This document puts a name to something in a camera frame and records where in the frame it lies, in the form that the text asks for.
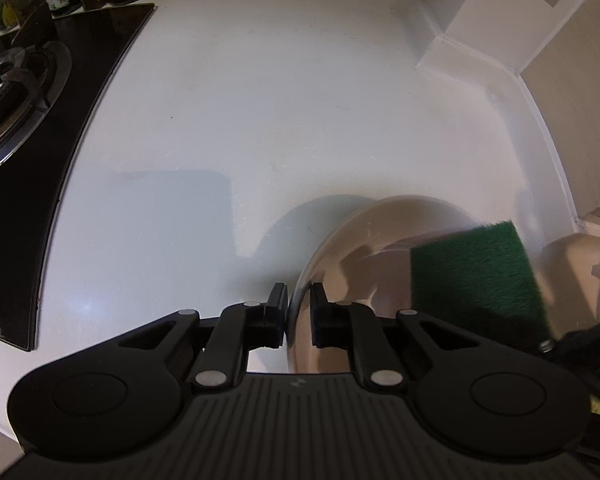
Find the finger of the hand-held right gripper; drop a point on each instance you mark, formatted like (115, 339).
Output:
(592, 347)

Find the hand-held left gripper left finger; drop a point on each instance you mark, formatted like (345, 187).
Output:
(280, 310)

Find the white ceramic bowl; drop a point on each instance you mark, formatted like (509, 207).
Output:
(365, 270)

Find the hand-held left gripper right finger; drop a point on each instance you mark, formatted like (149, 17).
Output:
(317, 312)

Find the black burner grate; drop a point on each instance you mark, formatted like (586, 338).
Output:
(15, 95)

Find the green and pink sponge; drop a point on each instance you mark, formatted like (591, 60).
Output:
(472, 275)

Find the black glass gas stove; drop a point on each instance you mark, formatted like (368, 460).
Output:
(35, 200)

